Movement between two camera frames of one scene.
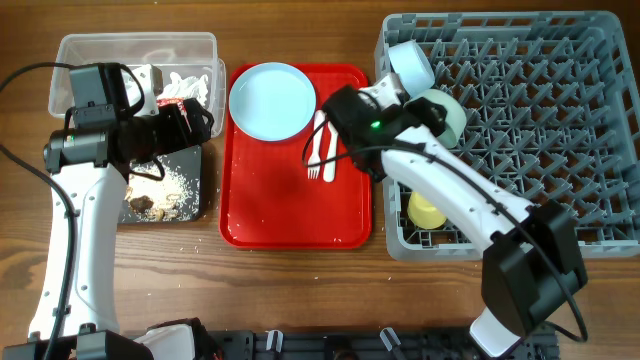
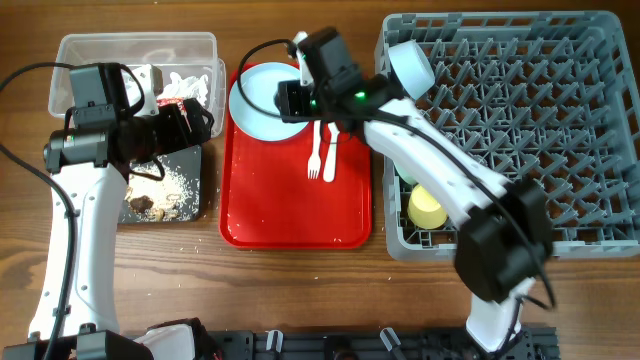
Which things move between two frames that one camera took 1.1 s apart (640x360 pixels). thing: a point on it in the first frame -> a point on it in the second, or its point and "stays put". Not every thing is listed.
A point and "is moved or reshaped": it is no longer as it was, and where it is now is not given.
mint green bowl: (455, 116) is moved or reshaped
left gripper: (177, 135) stays put
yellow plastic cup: (424, 214) stays put
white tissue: (189, 87) stays put
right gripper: (418, 110) -> (290, 106)
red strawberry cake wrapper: (179, 102) stays put
